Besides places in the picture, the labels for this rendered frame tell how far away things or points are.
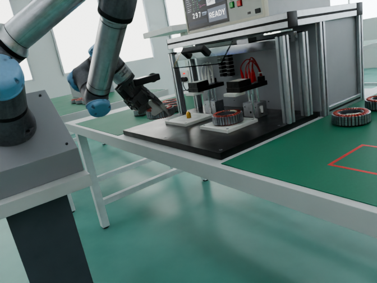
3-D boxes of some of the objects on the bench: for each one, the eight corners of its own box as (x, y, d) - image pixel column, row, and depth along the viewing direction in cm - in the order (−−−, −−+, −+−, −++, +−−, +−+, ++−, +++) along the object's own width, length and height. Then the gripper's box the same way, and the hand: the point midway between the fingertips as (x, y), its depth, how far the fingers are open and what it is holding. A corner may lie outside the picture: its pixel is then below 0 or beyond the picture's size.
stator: (327, 120, 110) (327, 109, 109) (363, 115, 108) (363, 105, 107) (337, 129, 100) (336, 117, 99) (377, 124, 98) (376, 112, 97)
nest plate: (227, 133, 109) (226, 129, 108) (200, 129, 121) (199, 126, 120) (258, 121, 117) (257, 118, 116) (229, 118, 129) (229, 115, 128)
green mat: (118, 135, 143) (117, 135, 143) (74, 124, 192) (74, 123, 192) (261, 90, 194) (261, 90, 194) (198, 90, 242) (198, 90, 242)
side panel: (325, 117, 116) (320, 22, 107) (317, 116, 118) (311, 23, 109) (364, 99, 131) (362, 14, 122) (357, 99, 133) (354, 16, 124)
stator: (224, 128, 111) (222, 117, 110) (207, 124, 121) (205, 114, 120) (249, 120, 116) (248, 109, 115) (231, 117, 126) (230, 107, 125)
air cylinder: (258, 117, 122) (257, 103, 121) (244, 116, 128) (242, 102, 127) (267, 114, 125) (266, 100, 123) (252, 113, 131) (251, 99, 129)
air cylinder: (216, 113, 141) (214, 101, 140) (205, 113, 147) (203, 100, 146) (224, 110, 144) (223, 98, 143) (214, 110, 150) (212, 98, 149)
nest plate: (185, 127, 128) (184, 123, 128) (165, 123, 140) (164, 121, 140) (214, 117, 136) (214, 114, 136) (192, 114, 148) (192, 112, 148)
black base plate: (221, 160, 92) (220, 153, 91) (123, 135, 143) (122, 129, 142) (318, 117, 117) (317, 111, 116) (205, 109, 168) (205, 104, 167)
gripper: (105, 88, 124) (139, 124, 135) (127, 88, 110) (162, 128, 120) (120, 73, 127) (152, 109, 137) (143, 71, 112) (176, 112, 123)
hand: (161, 113), depth 130 cm, fingers closed on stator, 13 cm apart
